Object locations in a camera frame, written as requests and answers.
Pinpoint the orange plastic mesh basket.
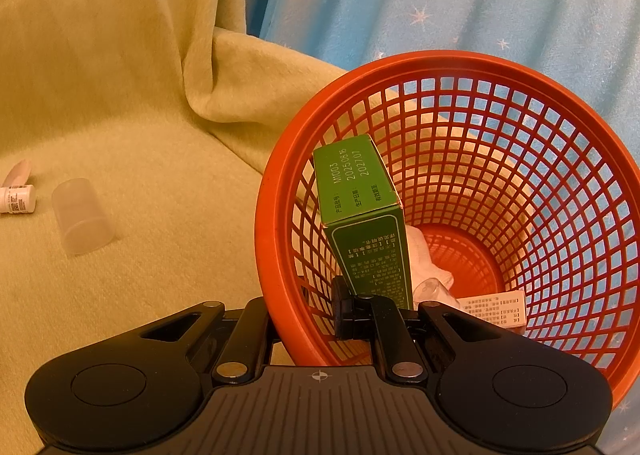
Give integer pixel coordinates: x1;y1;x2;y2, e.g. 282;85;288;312
254;50;640;411

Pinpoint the white tissue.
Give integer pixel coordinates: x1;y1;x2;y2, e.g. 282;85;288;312
405;227;456;293

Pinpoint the white plastic scoop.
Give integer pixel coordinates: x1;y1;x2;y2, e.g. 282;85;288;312
0;160;32;188

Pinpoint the white printed box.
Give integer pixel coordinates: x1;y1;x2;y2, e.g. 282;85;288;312
457;289;527;331

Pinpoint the green cardboard box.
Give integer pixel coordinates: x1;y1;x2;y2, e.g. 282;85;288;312
312;134;415;312

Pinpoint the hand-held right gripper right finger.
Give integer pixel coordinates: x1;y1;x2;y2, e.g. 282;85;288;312
333;277;504;382

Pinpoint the small white labelled bottle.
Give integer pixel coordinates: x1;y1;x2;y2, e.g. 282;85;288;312
0;183;37;214

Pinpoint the clear plastic cup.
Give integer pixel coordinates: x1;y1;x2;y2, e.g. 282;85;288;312
51;177;115;257

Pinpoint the yellow-green fleece blanket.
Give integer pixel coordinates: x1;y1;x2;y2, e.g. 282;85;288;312
0;0;351;386

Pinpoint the clear cup in basket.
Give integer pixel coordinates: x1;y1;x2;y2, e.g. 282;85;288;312
412;279;463;310

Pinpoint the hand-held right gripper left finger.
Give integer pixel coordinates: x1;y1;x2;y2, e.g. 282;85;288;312
141;297;274;384

